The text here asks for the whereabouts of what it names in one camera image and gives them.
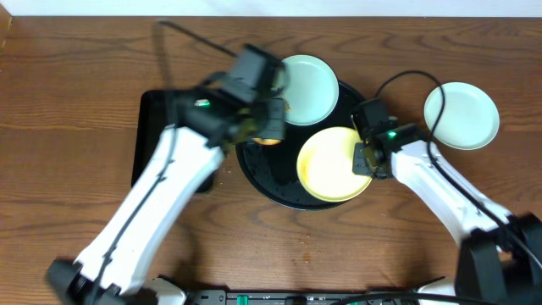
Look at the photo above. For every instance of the light blue plate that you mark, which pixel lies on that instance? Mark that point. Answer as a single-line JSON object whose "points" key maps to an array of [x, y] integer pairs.
{"points": [[312, 90], [470, 119]]}

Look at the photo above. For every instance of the black rectangular tray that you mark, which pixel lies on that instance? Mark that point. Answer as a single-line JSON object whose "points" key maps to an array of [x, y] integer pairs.
{"points": [[151, 121]]}

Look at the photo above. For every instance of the yellow plate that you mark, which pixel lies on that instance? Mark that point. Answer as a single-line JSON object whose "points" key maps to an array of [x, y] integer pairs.
{"points": [[324, 165]]}

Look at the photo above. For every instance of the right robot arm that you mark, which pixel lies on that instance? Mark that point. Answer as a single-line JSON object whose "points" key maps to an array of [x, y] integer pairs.
{"points": [[500, 253]]}

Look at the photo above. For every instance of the black round tray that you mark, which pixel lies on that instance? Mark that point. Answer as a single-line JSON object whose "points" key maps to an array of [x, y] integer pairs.
{"points": [[272, 169]]}

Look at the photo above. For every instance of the green and yellow sponge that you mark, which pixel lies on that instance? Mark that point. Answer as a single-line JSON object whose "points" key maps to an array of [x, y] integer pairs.
{"points": [[266, 142]]}

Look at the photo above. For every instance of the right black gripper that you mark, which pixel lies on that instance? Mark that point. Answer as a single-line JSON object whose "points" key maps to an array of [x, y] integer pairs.
{"points": [[360, 163]]}

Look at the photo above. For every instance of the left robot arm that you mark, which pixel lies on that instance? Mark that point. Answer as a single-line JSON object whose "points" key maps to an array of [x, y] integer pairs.
{"points": [[224, 109]]}

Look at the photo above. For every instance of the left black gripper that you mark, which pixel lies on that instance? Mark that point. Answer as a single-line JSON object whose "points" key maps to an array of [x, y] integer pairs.
{"points": [[271, 123]]}

